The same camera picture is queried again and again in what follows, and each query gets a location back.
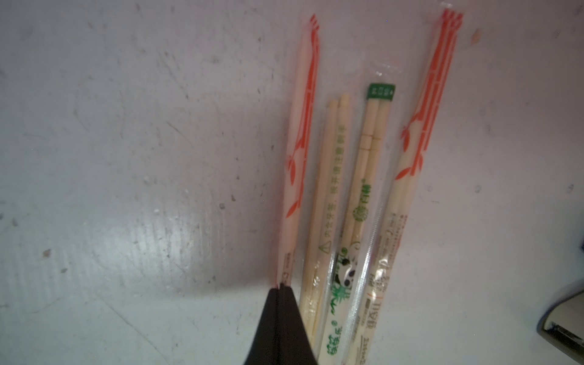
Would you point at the red print chopstick pack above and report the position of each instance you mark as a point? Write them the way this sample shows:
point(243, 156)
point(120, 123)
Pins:
point(415, 139)

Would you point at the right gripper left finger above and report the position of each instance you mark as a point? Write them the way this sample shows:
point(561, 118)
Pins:
point(264, 348)

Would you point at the panda print chopstick pack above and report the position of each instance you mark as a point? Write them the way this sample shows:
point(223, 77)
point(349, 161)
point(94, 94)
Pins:
point(378, 107)

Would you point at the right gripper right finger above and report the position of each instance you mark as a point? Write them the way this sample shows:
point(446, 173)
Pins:
point(294, 346)

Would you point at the green label chopstick pack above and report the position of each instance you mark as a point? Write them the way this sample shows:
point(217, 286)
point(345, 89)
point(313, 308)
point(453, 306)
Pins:
point(324, 213)

